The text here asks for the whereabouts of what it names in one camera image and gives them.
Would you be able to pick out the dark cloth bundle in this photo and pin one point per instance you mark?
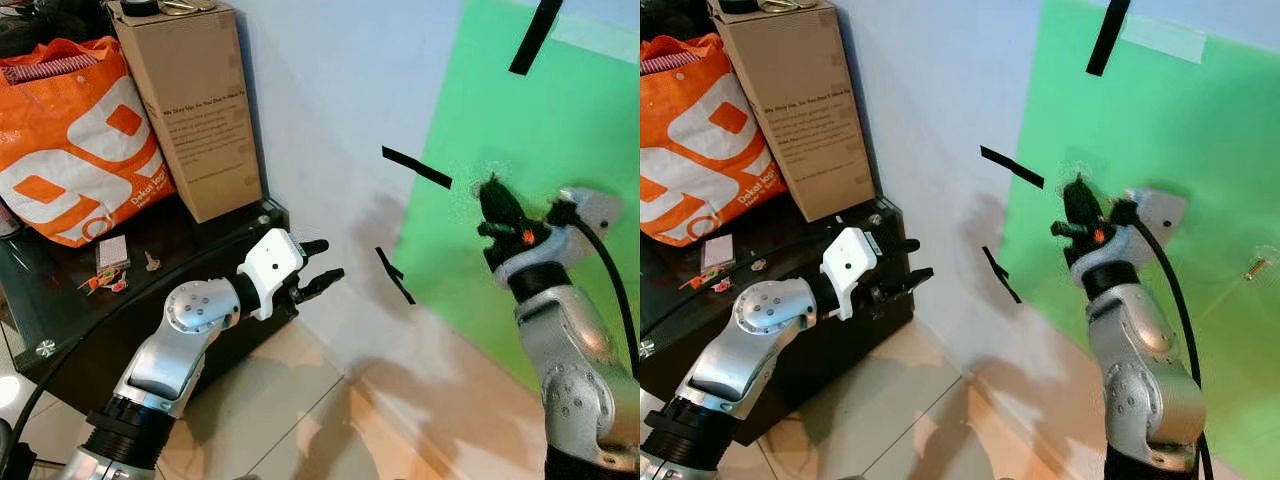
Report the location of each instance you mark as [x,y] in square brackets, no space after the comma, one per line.
[50,22]
[675,18]

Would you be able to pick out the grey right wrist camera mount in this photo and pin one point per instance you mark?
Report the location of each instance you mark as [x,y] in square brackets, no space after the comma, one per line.
[595,210]
[1160,212]

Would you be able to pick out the small silver key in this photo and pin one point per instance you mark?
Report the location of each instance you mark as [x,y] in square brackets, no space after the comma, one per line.
[151,262]
[759,265]

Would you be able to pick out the clear tape strip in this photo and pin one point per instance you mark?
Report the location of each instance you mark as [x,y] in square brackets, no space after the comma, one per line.
[600,35]
[1165,38]

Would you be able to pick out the crossed black tape strip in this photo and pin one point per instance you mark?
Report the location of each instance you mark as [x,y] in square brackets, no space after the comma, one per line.
[393,272]
[999,272]

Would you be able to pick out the orange and white shopping bag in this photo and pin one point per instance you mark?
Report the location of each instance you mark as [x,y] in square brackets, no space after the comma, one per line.
[700,150]
[70,150]

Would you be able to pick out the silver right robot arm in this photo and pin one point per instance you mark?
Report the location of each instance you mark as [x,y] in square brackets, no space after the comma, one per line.
[1140,340]
[570,340]

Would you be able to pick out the long black tape strip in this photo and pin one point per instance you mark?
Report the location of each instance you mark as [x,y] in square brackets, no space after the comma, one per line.
[535,38]
[1108,38]

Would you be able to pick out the silver table bolt cap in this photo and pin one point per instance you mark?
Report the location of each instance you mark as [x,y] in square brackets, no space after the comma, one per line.
[45,348]
[646,348]

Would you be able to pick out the small pink card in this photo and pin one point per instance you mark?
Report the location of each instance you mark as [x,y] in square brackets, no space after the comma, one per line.
[113,252]
[718,254]

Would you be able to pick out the green wall sheet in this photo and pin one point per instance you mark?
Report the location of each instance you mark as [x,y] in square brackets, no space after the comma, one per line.
[1200,150]
[540,230]

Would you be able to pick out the brown cardboard box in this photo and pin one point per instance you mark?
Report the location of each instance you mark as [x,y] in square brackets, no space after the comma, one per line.
[810,110]
[195,110]

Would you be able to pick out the keys with orange tag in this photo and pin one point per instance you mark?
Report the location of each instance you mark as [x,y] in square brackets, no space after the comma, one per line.
[705,283]
[100,283]

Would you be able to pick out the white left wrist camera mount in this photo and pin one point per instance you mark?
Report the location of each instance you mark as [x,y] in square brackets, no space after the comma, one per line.
[850,262]
[268,262]

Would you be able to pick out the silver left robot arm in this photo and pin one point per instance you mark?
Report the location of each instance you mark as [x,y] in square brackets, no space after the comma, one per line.
[170,360]
[740,362]

